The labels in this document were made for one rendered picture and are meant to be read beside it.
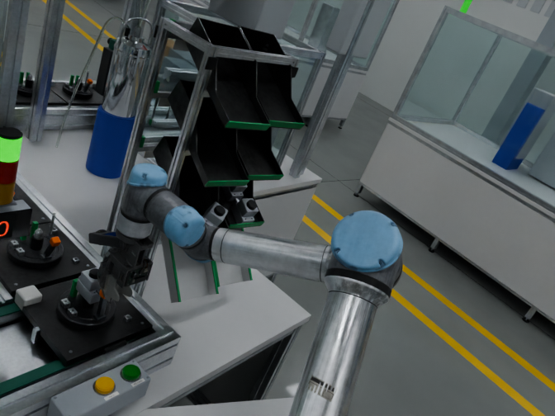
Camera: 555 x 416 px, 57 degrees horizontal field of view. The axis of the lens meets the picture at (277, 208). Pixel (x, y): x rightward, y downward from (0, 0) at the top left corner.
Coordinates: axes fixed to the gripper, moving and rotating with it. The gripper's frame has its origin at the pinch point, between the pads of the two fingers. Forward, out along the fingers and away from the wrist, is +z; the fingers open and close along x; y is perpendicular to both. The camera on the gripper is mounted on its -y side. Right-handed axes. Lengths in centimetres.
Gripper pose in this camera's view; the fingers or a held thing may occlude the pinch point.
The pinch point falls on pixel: (108, 294)
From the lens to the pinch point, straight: 128.4
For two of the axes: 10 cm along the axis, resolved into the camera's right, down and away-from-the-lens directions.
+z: -3.5, 8.4, 4.2
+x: 6.0, -1.5, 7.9
